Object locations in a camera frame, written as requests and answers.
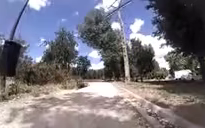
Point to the pale dirt path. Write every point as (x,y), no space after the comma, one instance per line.
(90,103)

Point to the tall green tree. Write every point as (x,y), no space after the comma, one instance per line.
(100,36)

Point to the dry bushes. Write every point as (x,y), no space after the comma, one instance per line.
(43,73)

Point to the row of trees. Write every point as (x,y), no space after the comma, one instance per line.
(61,50)

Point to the white vehicle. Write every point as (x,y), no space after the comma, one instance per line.
(182,74)

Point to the dark pole with black box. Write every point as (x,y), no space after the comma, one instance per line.
(10,58)

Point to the dry grass ground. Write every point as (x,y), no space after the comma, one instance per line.
(33,90)

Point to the clump of trees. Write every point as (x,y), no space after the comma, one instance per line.
(141,58)

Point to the shaded bare ground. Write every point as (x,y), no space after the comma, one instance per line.
(176,95)

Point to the wooden utility pole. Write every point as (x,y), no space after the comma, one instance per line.
(125,56)

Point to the large dark tree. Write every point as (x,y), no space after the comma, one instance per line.
(186,23)

